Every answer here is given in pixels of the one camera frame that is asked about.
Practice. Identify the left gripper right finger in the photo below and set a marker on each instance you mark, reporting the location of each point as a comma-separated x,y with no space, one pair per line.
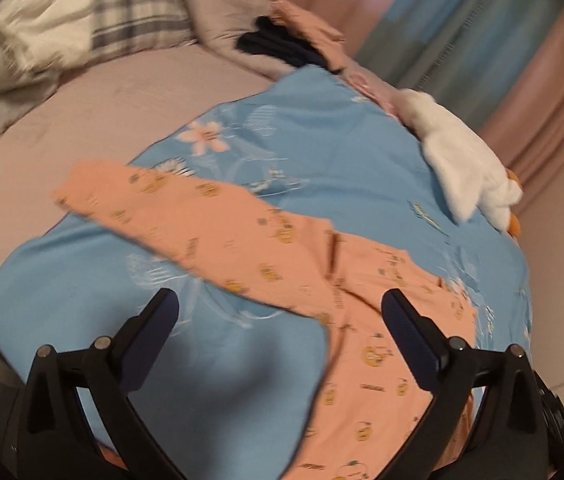
508,439

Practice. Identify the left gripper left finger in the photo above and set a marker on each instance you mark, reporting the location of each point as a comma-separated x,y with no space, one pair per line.
76,419

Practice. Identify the pink duck print shirt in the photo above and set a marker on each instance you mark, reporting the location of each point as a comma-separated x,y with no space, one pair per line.
282,269

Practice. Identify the folded pink clothes stack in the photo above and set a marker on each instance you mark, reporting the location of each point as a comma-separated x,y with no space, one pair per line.
325,38

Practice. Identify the dark navy folded clothes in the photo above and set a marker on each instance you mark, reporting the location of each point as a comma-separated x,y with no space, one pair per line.
278,42

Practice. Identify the blue floral blanket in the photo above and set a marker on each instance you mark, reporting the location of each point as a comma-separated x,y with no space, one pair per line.
240,389

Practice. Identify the white plush goose toy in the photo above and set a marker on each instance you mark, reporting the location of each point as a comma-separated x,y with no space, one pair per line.
471,175

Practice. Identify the pink bed sheet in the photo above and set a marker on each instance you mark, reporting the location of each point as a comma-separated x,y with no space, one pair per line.
112,111

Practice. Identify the small pink garment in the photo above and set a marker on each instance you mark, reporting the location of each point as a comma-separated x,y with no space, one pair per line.
371,87

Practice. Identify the pink and blue curtains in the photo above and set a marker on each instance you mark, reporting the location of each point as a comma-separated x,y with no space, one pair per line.
497,64

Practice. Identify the plaid grey quilt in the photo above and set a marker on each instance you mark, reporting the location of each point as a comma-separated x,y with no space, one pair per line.
42,40

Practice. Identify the grey pink pillow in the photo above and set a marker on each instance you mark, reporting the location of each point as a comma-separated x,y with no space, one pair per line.
219,23

